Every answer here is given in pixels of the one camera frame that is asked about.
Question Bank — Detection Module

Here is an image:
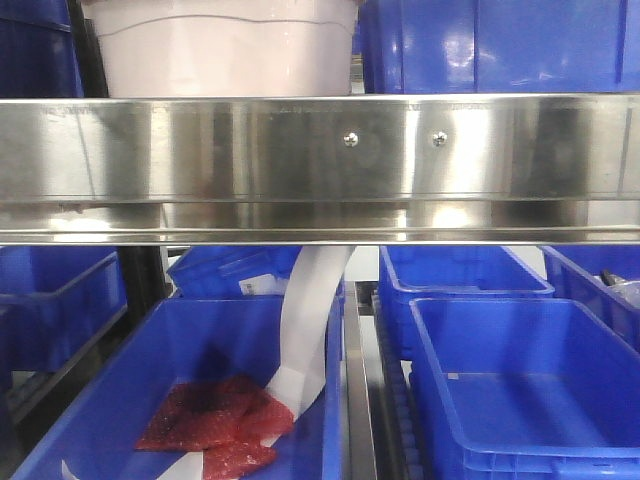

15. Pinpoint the blue bin rear centre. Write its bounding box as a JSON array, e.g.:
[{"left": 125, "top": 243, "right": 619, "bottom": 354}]
[{"left": 166, "top": 244, "right": 346, "bottom": 301}]

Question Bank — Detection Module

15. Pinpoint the blue bin rear middle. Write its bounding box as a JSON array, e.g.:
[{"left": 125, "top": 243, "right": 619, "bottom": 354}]
[{"left": 378, "top": 245, "right": 554, "bottom": 360}]

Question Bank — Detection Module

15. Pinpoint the blue bin upper right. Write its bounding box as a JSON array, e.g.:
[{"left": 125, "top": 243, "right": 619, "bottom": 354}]
[{"left": 359, "top": 1, "right": 639, "bottom": 94}]

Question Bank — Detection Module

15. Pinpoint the blue empty bin front right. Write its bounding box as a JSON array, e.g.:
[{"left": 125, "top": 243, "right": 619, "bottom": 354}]
[{"left": 410, "top": 299, "right": 639, "bottom": 479}]

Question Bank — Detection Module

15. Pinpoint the blue bin lower left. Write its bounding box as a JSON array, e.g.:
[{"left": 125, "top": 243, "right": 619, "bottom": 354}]
[{"left": 1, "top": 246, "right": 127, "bottom": 372}]

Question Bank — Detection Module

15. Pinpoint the blue bin far right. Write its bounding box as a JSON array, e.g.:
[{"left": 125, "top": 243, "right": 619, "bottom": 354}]
[{"left": 540, "top": 245, "right": 639, "bottom": 349}]

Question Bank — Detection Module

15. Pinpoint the blue bin with red bags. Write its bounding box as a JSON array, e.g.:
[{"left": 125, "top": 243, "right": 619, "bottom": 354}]
[{"left": 13, "top": 296, "right": 343, "bottom": 479}]

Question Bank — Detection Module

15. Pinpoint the blue bin upper left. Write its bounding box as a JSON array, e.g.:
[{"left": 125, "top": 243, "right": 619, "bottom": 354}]
[{"left": 1, "top": 1, "right": 83, "bottom": 98}]

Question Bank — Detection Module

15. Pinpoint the white paper strip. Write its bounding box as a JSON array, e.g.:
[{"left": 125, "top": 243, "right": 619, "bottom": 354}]
[{"left": 60, "top": 245, "right": 357, "bottom": 480}]

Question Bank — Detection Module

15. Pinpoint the red bubble wrap bag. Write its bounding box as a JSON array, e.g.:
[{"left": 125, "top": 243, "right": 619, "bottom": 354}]
[{"left": 135, "top": 375, "right": 294, "bottom": 479}]

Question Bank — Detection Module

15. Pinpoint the steel shelf rail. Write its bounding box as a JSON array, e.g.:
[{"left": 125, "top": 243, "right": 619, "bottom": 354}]
[{"left": 1, "top": 93, "right": 639, "bottom": 245}]

